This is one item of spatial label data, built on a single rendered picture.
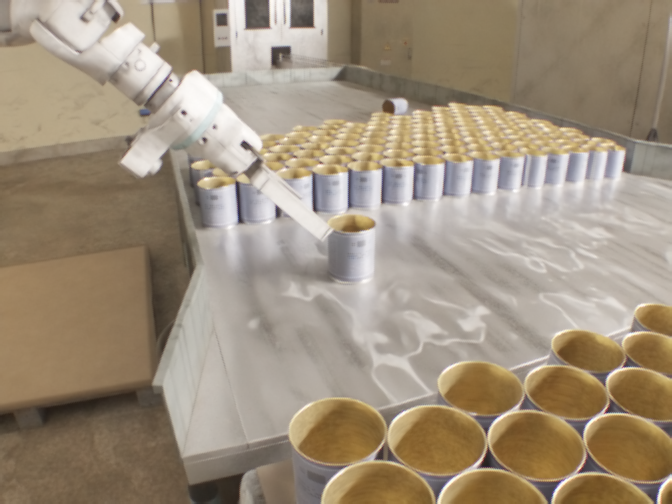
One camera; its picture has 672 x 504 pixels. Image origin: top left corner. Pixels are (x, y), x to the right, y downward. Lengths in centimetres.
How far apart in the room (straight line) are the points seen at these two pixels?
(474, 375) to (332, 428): 13
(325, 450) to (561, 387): 21
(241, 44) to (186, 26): 153
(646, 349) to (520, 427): 19
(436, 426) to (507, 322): 29
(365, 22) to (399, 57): 71
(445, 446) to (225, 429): 20
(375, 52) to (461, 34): 172
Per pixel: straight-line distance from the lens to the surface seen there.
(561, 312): 70
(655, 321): 60
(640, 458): 43
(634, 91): 343
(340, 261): 68
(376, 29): 703
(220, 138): 57
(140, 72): 57
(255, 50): 543
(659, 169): 151
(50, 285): 305
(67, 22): 57
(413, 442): 40
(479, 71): 843
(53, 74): 688
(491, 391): 44
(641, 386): 48
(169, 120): 56
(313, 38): 557
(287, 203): 58
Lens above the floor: 142
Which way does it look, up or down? 26 degrees down
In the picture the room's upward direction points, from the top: straight up
